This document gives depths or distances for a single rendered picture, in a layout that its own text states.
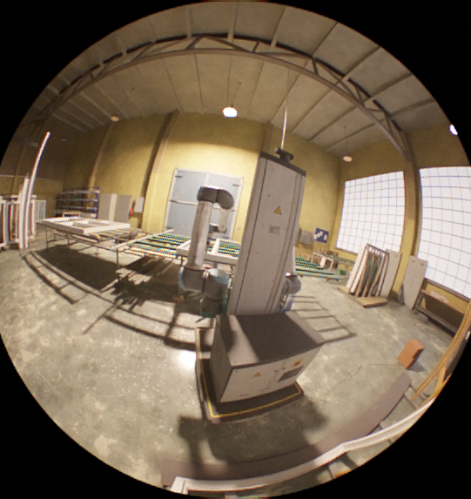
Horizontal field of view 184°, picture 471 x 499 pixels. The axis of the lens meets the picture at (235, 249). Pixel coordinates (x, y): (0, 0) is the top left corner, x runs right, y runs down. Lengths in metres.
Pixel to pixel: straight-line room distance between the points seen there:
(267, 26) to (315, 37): 1.58
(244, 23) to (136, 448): 8.60
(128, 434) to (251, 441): 0.84
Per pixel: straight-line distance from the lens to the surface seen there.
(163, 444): 1.35
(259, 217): 0.81
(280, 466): 1.40
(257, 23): 7.24
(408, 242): 7.73
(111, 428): 1.46
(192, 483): 1.27
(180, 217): 8.48
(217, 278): 0.93
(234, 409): 1.08
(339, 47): 7.50
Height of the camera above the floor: 1.34
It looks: 10 degrees down
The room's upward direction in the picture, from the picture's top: 11 degrees clockwise
